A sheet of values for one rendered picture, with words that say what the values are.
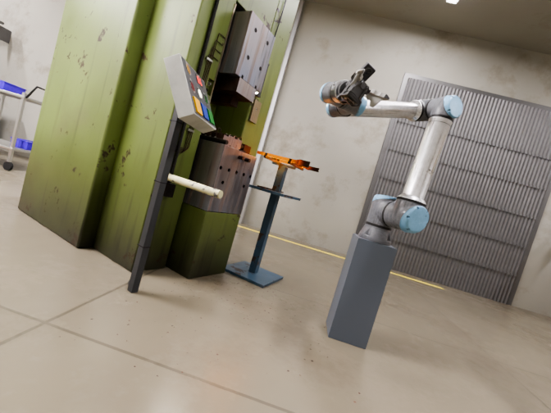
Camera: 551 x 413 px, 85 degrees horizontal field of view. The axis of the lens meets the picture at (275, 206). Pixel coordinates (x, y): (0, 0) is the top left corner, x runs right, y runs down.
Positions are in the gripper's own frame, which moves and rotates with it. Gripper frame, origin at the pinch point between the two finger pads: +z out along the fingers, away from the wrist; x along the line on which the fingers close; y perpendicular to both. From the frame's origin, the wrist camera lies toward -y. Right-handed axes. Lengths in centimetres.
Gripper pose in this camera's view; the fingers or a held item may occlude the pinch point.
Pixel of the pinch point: (378, 83)
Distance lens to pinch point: 119.6
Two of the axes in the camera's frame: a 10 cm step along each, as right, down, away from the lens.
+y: -5.8, 8.1, 0.6
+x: -7.5, -5.1, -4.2
